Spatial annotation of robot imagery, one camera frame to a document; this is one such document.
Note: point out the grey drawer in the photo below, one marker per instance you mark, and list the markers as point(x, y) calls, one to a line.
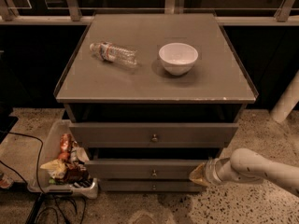
point(149, 186)
point(153, 135)
point(141, 169)

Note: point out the grey bottom drawer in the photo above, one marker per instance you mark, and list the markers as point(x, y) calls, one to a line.
point(149, 186)

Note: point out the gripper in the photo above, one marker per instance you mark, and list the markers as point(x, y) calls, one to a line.
point(211, 171)

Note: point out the white bowl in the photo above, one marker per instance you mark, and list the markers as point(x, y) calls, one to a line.
point(178, 58)

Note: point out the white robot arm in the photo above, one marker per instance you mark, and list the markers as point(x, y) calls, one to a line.
point(247, 167)

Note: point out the grey drawer cabinet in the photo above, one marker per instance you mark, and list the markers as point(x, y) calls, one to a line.
point(215, 90)

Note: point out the clear plastic water bottle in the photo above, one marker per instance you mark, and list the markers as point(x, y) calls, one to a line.
point(112, 53)

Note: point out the grey top drawer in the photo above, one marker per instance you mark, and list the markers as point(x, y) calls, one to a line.
point(153, 135)

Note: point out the metal window frame rail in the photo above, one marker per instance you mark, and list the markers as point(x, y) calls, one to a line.
point(228, 12)

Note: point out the yellow snack bag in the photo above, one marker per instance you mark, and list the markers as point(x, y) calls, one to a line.
point(55, 168)

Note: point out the red snack bag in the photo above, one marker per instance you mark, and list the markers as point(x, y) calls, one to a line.
point(65, 146)

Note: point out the brown snack bag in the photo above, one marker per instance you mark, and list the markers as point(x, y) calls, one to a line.
point(75, 173)

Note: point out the white pillar base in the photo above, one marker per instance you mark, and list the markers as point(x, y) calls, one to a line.
point(287, 101)

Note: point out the clear plastic bin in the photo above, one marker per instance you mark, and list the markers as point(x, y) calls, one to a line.
point(50, 151)

